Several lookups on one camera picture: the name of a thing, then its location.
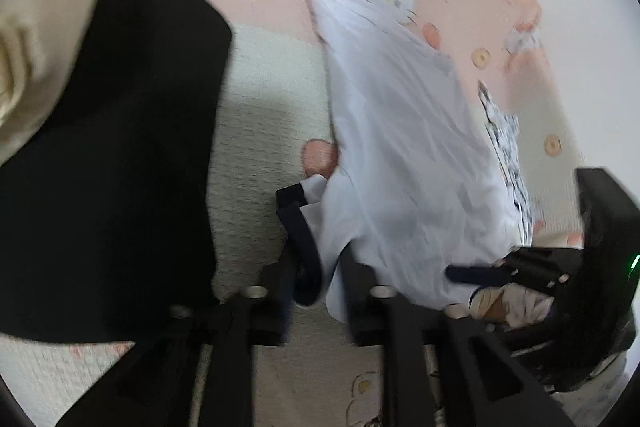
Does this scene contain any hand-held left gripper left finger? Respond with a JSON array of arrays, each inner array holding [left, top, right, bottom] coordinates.
[[55, 252, 301, 427]]

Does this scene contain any pink and cream cartoon blanket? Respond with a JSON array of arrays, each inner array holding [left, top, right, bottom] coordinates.
[[0, 0, 586, 427]]

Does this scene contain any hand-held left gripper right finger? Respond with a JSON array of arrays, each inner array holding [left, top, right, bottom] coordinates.
[[340, 252, 576, 427]]

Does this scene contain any white shirt with navy trim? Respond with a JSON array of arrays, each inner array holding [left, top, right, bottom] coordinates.
[[275, 0, 526, 323]]

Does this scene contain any black folded garment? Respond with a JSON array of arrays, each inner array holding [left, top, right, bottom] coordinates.
[[0, 0, 233, 343]]

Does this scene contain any small white printed cloth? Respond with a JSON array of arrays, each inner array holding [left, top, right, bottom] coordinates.
[[475, 79, 546, 248]]

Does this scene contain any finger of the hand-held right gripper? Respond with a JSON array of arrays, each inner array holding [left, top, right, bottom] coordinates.
[[494, 247, 582, 286], [445, 263, 557, 296]]

